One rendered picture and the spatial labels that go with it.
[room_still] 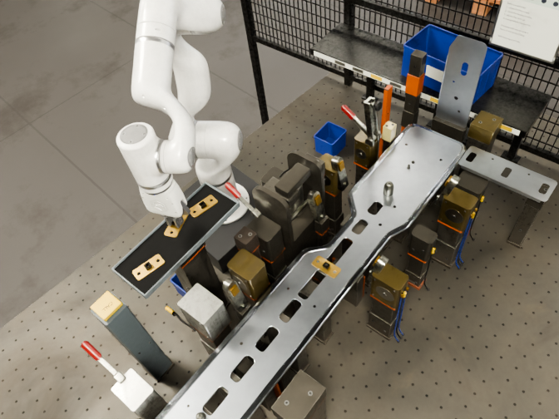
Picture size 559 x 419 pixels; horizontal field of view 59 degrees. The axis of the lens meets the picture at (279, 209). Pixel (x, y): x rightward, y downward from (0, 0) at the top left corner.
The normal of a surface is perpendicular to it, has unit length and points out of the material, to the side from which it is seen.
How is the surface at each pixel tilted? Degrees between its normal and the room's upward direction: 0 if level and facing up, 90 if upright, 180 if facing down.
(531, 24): 90
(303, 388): 0
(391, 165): 0
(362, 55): 0
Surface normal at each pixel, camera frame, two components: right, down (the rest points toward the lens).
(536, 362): -0.11, -0.60
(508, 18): -0.62, 0.66
